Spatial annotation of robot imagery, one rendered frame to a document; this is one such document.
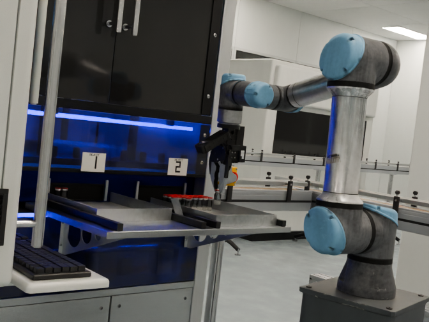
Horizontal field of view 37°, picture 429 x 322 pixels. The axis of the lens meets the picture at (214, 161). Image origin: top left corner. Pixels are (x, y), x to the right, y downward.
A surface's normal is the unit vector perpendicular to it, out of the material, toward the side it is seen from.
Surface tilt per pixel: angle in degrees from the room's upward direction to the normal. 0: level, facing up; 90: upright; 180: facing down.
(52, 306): 90
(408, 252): 90
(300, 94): 110
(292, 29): 90
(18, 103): 90
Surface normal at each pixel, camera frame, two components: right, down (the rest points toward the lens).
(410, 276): -0.75, -0.05
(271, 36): 0.65, 0.11
